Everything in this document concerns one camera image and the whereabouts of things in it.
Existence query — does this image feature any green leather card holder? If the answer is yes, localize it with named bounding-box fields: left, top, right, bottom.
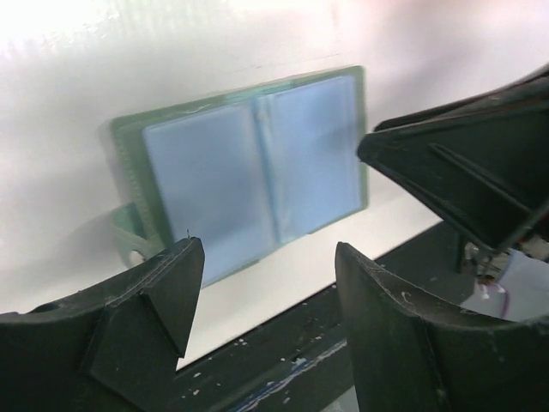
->
left=109, top=66, right=369, bottom=285

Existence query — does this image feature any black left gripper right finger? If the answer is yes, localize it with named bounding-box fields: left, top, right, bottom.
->
left=335, top=243, right=548, bottom=411

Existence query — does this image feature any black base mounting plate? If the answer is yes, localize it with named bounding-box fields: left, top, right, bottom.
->
left=167, top=223, right=473, bottom=411

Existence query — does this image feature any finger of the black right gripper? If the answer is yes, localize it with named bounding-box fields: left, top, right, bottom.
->
left=357, top=66, right=548, bottom=253

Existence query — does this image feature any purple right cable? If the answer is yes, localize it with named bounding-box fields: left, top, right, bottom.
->
left=480, top=281, right=514, bottom=318

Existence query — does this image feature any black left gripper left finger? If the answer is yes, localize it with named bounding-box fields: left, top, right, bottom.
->
left=1, top=237, right=204, bottom=411

